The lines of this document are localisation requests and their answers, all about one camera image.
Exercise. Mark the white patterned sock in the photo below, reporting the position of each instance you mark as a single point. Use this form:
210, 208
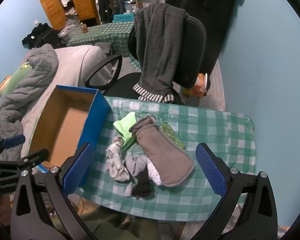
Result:
115, 162

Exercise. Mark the grey quilted blanket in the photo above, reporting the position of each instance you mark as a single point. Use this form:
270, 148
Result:
27, 85

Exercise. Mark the amber bottle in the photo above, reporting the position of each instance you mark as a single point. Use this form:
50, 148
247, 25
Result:
84, 28

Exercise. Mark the green plush toy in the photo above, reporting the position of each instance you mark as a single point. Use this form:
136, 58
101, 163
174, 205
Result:
15, 80

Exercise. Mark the orange plastic bag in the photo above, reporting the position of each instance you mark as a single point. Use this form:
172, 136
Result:
198, 87

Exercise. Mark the grey-brown fleece sock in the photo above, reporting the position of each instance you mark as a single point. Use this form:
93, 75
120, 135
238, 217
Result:
165, 160

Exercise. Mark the wooden louvred wardrobe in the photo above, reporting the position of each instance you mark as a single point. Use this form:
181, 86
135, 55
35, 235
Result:
48, 5

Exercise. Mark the grey clothes pile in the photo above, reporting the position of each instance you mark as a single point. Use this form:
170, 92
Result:
68, 30

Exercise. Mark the green beaded sock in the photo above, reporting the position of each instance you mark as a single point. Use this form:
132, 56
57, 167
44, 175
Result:
171, 135

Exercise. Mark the green checked tablecloth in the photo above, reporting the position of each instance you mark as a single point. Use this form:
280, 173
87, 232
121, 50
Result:
102, 33
215, 130

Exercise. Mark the dark grey striped-cuff pants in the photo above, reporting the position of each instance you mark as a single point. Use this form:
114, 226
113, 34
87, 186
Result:
160, 42

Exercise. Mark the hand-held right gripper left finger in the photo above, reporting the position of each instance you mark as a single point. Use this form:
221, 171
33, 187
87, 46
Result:
77, 171

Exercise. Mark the blue cardboard box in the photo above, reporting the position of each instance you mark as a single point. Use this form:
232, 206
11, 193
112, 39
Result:
65, 130

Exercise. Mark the teal plastic basket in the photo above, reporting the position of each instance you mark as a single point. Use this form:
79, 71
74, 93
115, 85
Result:
125, 18

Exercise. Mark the black sock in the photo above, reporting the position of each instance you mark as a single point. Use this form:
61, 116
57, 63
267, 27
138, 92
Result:
142, 185

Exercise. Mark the black bag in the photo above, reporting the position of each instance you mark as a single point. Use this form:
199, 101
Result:
42, 37

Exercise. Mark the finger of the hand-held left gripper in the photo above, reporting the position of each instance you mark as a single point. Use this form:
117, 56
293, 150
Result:
13, 141
27, 158

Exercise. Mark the pale striped bedding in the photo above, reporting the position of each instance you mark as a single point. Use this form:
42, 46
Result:
217, 85

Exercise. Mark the dark hanging jackets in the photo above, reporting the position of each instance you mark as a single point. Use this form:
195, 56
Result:
107, 2

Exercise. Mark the grey sock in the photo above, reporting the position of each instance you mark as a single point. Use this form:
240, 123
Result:
136, 166

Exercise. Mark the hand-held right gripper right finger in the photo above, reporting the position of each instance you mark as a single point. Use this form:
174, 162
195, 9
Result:
211, 172

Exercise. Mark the neon green sock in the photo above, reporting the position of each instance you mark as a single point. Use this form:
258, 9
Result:
126, 127

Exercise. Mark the black office chair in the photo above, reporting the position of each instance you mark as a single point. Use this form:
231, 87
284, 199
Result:
195, 55

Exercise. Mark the white fluffy sock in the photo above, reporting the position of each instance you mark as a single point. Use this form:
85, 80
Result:
153, 175

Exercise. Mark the dark hanging coat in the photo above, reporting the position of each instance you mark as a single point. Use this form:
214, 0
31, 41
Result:
215, 10

